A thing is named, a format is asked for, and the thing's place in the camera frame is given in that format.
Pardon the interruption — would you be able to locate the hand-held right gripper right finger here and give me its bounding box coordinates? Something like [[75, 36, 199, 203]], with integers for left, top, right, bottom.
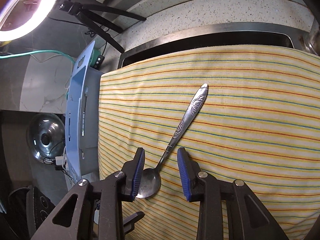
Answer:
[[176, 147, 290, 240]]

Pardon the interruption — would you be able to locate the green cable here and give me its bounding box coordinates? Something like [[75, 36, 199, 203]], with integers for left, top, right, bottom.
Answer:
[[0, 50, 77, 67]]

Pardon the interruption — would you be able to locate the yellow striped cloth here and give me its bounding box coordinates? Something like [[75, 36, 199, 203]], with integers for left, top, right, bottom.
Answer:
[[96, 44, 320, 240]]

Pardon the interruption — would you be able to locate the black cable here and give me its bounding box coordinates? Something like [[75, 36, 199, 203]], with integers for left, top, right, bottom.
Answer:
[[47, 16, 100, 37]]

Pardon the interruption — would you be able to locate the blue plastic drain basket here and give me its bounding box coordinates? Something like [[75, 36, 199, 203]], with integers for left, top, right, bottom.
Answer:
[[64, 39, 105, 188]]

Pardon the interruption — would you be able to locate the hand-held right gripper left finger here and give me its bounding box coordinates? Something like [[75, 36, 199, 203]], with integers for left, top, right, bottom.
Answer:
[[30, 147, 146, 240]]

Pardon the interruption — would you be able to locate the patterned metal spoon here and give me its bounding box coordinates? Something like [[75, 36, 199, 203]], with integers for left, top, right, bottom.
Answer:
[[136, 83, 209, 199]]

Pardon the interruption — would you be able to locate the chrome kitchen faucet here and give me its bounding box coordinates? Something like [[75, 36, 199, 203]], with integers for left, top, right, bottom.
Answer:
[[299, 17, 320, 55]]

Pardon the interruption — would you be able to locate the black appliance with round buttons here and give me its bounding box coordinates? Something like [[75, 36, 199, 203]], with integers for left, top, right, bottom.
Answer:
[[7, 185, 55, 240]]

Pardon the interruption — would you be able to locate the glass pot lid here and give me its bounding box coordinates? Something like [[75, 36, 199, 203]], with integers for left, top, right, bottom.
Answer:
[[26, 113, 66, 164]]

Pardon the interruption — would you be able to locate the black tripod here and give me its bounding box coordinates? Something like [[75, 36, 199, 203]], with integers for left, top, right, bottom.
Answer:
[[59, 1, 147, 53]]

